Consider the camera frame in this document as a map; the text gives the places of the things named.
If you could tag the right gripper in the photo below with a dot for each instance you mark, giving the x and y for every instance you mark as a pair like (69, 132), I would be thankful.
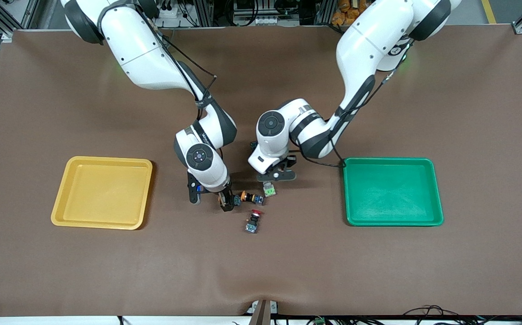
(226, 198)

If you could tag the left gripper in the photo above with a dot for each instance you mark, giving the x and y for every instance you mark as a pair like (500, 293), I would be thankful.
(291, 163)

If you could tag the white push button green cap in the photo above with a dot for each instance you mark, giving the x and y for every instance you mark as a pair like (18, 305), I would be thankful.
(269, 190)

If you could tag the yellow cap push button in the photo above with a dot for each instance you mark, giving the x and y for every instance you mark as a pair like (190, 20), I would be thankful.
(245, 197)
(238, 201)

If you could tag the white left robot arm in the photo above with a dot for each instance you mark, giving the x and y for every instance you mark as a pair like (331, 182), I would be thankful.
(369, 45)

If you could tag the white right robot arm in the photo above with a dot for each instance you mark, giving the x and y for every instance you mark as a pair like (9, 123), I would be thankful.
(143, 49)

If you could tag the brown table cover mat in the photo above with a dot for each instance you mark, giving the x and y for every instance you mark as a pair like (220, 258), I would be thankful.
(260, 271)

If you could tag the yellow plastic tray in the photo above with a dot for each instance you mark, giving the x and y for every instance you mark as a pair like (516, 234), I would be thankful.
(103, 194)

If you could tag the green plastic tray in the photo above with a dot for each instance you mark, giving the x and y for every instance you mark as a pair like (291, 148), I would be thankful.
(391, 194)

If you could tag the small green connector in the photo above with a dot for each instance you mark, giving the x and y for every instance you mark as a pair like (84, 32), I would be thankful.
(319, 321)

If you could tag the white terminal strip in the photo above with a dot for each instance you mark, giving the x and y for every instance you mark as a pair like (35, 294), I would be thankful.
(260, 20)

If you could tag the orange knobbly objects pile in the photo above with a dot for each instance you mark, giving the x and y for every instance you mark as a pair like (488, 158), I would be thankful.
(344, 16)

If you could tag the white power strip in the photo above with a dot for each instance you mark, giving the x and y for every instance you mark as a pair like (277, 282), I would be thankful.
(170, 18)

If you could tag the metal table clamp bracket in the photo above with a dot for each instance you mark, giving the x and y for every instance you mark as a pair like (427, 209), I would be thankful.
(263, 313)

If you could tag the aluminium frame post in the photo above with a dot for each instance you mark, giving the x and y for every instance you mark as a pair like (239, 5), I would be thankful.
(203, 13)
(324, 11)

